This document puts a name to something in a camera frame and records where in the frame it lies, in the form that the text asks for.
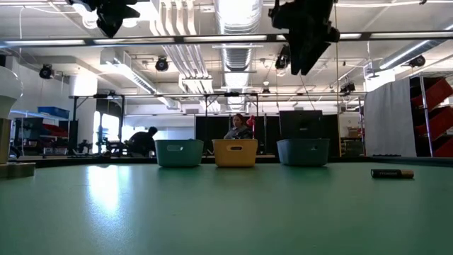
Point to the red bin shelving rack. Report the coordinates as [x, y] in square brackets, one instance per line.
[435, 117]

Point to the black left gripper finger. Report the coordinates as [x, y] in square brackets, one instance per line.
[110, 28]

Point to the silver ventilation duct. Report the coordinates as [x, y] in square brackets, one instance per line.
[237, 60]

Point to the orange plastic bin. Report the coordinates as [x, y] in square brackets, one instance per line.
[235, 156]

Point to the teal plastic bin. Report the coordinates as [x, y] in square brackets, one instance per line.
[178, 153]

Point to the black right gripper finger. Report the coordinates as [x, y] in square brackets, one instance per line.
[296, 60]
[313, 56]

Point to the brass lamp with white bulb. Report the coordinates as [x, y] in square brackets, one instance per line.
[8, 92]

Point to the black monitor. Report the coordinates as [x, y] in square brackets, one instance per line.
[301, 124]

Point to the black aluminium table frame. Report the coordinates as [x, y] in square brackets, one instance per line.
[106, 160]

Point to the black ceiling spot lamp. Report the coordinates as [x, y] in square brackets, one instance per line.
[46, 71]
[417, 61]
[348, 87]
[161, 64]

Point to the black overhead camera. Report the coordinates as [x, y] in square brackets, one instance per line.
[283, 60]

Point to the red hanging object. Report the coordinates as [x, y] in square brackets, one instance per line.
[251, 122]

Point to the grey plastic bin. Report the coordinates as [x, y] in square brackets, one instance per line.
[302, 153]

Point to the green table mat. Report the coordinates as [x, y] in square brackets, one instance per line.
[226, 212]

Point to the white ceiling duct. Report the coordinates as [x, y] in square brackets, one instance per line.
[117, 71]

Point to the cardboard box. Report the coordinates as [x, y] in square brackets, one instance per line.
[352, 131]

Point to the person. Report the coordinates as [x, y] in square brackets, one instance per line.
[239, 130]
[141, 142]

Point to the overhead rig light bar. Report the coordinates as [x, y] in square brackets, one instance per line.
[226, 37]

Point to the black partition panel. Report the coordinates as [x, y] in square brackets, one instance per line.
[212, 131]

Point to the white curtain partition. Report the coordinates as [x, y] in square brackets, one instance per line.
[389, 117]

